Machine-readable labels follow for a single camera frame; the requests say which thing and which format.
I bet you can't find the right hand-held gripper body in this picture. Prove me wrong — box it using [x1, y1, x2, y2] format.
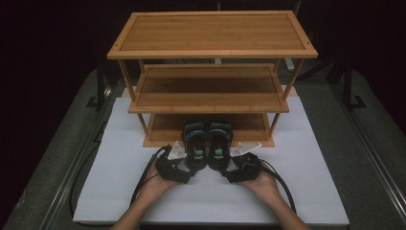
[227, 142, 263, 184]

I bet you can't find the black sandal with teal straps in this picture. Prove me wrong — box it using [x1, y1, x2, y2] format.
[207, 119, 234, 172]
[181, 120, 209, 172]

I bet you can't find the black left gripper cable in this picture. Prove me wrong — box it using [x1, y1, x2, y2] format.
[69, 143, 172, 225]

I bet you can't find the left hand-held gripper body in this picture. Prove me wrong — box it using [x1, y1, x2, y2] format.
[155, 141, 193, 185]

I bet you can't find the person's right hand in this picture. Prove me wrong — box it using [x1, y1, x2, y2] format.
[238, 162, 282, 206]

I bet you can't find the aluminium floor rail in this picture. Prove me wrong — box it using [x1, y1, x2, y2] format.
[37, 85, 113, 230]
[331, 84, 406, 216]

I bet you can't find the person's left hand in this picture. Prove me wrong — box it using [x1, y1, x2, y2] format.
[139, 166, 180, 206]

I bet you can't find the three-tier wooden shoe rack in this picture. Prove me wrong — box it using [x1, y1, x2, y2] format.
[106, 10, 319, 149]

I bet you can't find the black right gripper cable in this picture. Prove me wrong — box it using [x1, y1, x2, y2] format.
[258, 158, 297, 215]

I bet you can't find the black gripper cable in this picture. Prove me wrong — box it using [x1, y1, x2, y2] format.
[69, 143, 172, 225]
[258, 158, 297, 215]

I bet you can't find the black metal stand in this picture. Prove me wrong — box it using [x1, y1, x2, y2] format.
[343, 60, 368, 110]
[85, 60, 113, 111]

